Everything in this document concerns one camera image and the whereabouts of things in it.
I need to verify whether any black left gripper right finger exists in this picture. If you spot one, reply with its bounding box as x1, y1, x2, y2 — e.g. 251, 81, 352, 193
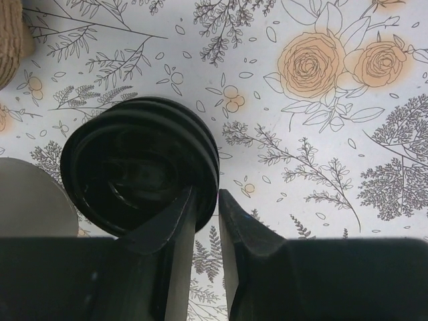
219, 189, 427, 320

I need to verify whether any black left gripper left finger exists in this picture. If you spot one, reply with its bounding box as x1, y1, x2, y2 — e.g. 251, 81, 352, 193
1, 187, 196, 320

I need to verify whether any black plastic cup lid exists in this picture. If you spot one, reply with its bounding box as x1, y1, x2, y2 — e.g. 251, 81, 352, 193
60, 96, 220, 236

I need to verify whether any brown cardboard cup carrier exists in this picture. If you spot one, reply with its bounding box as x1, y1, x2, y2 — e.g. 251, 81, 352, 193
1, 0, 35, 89

